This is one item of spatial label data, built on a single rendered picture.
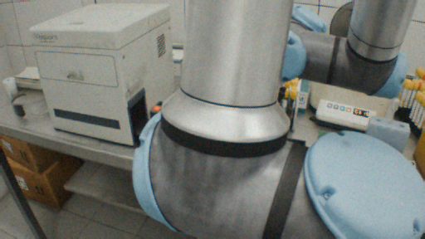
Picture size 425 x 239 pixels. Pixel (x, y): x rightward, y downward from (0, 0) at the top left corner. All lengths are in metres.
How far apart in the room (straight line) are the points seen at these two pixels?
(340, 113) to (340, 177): 0.65
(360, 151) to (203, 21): 0.16
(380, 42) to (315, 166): 0.21
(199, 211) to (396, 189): 0.16
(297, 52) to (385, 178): 0.23
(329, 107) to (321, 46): 0.46
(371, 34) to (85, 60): 0.58
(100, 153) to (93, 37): 0.29
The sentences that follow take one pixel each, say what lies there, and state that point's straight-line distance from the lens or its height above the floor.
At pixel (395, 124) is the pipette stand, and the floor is 0.97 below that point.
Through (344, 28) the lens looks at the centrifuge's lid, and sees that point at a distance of 1.15.
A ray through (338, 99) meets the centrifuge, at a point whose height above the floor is 0.94.
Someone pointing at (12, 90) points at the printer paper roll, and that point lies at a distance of 1.26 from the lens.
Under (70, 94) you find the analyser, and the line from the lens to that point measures 0.81.
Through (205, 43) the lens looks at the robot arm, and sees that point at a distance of 0.23.
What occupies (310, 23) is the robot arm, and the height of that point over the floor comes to 1.21.
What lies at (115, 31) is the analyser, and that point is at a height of 1.17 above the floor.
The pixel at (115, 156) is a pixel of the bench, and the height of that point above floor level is 0.87.
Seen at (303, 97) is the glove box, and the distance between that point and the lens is 0.91.
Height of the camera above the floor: 1.33
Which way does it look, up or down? 32 degrees down
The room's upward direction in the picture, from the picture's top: straight up
